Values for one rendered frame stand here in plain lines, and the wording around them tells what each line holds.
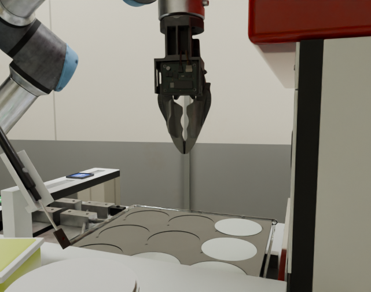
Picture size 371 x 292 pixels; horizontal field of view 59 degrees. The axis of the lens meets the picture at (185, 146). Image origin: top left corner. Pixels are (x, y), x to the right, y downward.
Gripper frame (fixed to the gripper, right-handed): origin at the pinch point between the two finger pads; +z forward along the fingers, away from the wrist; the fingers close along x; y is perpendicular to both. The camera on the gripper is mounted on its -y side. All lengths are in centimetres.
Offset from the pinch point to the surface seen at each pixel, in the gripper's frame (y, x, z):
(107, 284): 39.9, 1.7, 3.4
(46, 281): 40.1, -1.7, 3.3
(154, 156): -187, -52, 27
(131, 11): -188, -67, -81
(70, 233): -9.9, -27.2, 20.4
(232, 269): 5.3, 8.3, 19.1
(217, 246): -3.0, 5.5, 19.0
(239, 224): -15.0, 9.6, 18.8
